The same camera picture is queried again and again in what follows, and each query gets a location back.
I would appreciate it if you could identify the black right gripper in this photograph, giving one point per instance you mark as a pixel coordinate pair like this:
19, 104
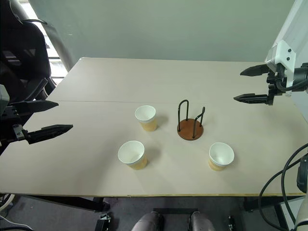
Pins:
276, 84

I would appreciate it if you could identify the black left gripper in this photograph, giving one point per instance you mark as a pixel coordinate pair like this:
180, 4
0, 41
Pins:
10, 120

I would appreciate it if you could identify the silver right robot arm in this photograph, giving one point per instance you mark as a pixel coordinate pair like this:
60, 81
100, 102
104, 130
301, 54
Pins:
302, 74

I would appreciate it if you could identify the yellow ribbed paper cup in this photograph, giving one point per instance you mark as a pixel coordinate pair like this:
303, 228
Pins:
146, 118
220, 156
132, 155

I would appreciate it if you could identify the black office chair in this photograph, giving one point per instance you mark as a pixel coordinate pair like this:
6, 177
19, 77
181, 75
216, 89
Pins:
22, 55

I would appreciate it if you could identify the white panel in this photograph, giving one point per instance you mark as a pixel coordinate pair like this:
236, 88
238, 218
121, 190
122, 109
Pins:
294, 26

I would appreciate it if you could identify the white and black shoe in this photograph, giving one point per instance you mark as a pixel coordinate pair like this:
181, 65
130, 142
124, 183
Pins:
6, 202

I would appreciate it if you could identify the dark rounded grey shape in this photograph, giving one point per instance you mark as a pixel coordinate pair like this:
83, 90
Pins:
148, 222
201, 222

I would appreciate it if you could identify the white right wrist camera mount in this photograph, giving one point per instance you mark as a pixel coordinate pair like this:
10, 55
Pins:
286, 54

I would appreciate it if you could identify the black table frame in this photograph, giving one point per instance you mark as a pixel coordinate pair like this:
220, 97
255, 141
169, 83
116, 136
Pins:
72, 203

